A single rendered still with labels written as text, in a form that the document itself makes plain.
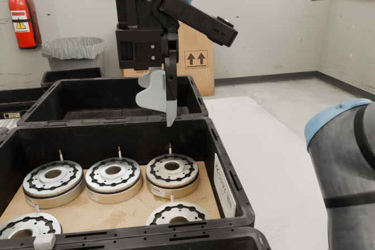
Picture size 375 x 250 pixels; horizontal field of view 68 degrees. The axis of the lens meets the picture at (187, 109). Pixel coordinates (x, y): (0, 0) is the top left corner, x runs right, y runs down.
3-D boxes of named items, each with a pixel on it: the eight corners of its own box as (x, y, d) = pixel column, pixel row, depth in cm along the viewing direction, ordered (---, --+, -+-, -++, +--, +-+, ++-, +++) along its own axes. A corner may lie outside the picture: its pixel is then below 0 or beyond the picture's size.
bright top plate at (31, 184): (87, 160, 57) (86, 158, 57) (75, 194, 48) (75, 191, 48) (35, 164, 56) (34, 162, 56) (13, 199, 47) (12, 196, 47)
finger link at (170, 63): (164, 95, 43) (161, 37, 40) (175, 95, 43) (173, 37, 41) (164, 103, 38) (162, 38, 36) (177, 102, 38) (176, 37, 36)
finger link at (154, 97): (138, 127, 44) (134, 67, 41) (176, 125, 44) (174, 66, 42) (137, 134, 41) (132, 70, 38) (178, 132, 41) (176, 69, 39)
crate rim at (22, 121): (191, 81, 88) (191, 74, 87) (210, 125, 61) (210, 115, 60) (59, 87, 84) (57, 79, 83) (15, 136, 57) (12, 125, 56)
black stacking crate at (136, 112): (191, 109, 92) (191, 76, 87) (207, 161, 65) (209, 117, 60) (65, 116, 87) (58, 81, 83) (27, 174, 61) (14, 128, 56)
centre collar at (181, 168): (183, 160, 57) (183, 157, 57) (186, 174, 52) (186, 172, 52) (159, 162, 56) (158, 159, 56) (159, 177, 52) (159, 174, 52)
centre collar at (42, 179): (70, 167, 55) (70, 164, 54) (63, 183, 50) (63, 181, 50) (44, 169, 54) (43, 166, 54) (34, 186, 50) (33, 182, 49)
